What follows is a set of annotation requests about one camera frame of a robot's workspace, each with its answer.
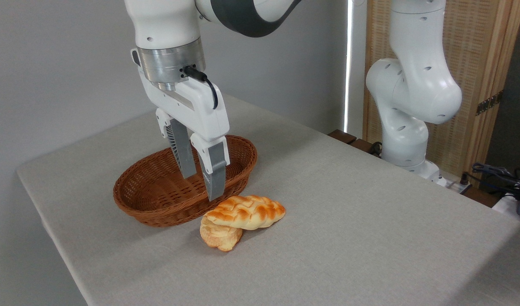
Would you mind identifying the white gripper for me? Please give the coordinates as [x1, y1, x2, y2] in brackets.
[136, 67, 231, 201]

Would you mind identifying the braided golden bread loaf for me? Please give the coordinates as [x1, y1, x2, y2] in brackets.
[204, 195, 286, 231]

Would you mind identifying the brown wicker basket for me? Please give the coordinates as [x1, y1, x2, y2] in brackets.
[113, 135, 258, 227]

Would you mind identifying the small pale croissant bread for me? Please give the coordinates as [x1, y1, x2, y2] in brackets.
[199, 217, 244, 252]

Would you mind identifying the dark brown wooden bench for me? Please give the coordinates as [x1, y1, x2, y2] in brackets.
[328, 129, 384, 159]

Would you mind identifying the grey tablecloth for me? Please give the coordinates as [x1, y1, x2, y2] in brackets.
[17, 93, 520, 306]

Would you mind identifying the wooden rattan folding screen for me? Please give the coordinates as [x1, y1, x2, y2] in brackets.
[363, 0, 520, 179]

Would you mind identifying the dark metal screen hinge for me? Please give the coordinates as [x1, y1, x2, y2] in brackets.
[476, 91, 503, 116]

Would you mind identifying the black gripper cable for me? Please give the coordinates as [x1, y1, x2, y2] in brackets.
[183, 66, 219, 110]

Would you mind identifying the bundle of dark cables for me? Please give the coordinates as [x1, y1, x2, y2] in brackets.
[460, 163, 520, 201]

